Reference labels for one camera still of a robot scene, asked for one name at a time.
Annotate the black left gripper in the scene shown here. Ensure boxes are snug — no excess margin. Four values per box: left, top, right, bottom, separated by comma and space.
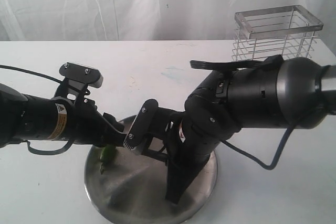
69, 98, 126, 147

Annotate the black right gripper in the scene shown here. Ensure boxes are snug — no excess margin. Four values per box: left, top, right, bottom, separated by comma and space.
165, 113, 218, 205

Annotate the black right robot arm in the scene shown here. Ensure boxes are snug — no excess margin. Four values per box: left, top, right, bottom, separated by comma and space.
165, 55, 335, 204

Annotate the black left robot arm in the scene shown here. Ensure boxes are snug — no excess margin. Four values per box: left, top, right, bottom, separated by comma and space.
1, 84, 125, 147

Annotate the round steel plate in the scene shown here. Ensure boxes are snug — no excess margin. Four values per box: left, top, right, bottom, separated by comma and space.
83, 115, 218, 222

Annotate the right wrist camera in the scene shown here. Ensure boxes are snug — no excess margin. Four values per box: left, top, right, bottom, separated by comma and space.
123, 99, 174, 161

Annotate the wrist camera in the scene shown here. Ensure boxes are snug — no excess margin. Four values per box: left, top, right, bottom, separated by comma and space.
54, 62, 103, 104
123, 99, 174, 161

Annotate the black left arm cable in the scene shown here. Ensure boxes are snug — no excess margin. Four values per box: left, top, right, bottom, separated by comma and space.
0, 64, 74, 156

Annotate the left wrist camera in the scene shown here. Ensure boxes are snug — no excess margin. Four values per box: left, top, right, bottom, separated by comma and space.
54, 62, 103, 104

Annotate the wire metal utensil holder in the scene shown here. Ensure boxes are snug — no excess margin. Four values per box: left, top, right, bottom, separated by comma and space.
232, 5, 324, 61

